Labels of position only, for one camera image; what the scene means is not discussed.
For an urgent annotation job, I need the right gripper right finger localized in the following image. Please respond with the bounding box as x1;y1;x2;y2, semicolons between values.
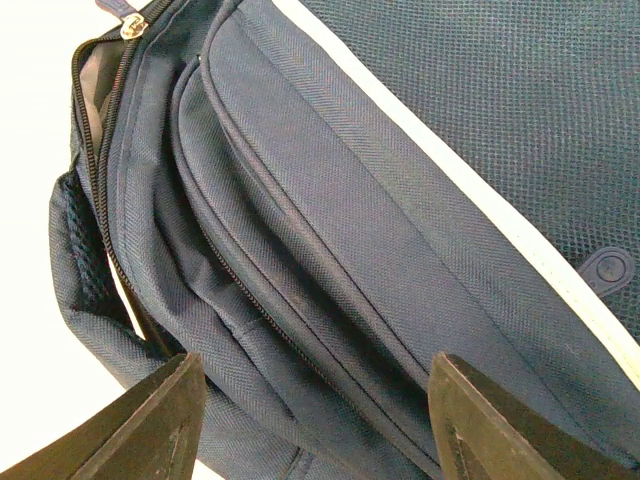
428;352;635;480

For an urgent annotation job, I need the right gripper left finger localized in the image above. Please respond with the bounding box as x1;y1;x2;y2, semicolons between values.
1;353;206;479

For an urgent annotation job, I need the navy blue student backpack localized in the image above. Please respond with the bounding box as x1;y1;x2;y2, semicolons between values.
49;0;639;479

